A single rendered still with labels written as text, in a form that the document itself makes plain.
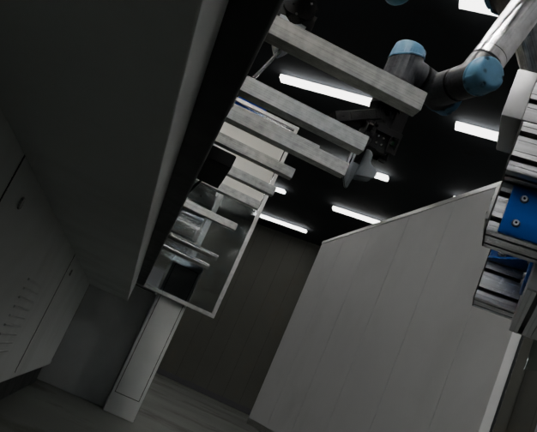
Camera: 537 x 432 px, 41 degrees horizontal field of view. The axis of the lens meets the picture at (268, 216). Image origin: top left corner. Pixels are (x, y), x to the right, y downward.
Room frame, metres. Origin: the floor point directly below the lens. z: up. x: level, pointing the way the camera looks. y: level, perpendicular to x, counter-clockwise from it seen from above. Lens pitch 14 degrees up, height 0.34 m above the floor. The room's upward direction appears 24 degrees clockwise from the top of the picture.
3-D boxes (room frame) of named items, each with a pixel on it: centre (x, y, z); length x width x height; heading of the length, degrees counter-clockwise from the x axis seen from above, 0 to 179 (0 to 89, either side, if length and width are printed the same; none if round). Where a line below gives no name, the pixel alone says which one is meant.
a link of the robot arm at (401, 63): (1.44, -0.14, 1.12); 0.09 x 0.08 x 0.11; 112
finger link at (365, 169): (1.43, -0.14, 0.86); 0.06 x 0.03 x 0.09; 97
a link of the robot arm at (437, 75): (1.46, -0.24, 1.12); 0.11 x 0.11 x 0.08; 22
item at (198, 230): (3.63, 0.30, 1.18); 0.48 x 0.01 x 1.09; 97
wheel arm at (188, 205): (2.89, 0.35, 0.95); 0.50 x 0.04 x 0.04; 97
